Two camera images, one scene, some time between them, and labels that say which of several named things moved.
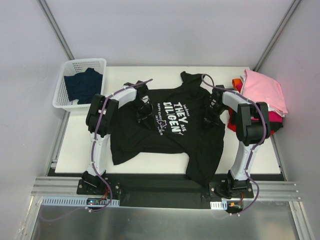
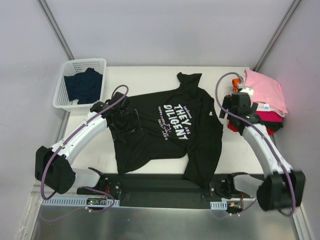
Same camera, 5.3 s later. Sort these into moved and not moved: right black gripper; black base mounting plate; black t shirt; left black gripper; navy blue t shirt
Moved: right black gripper; left black gripper; black t shirt
Not moved: navy blue t shirt; black base mounting plate
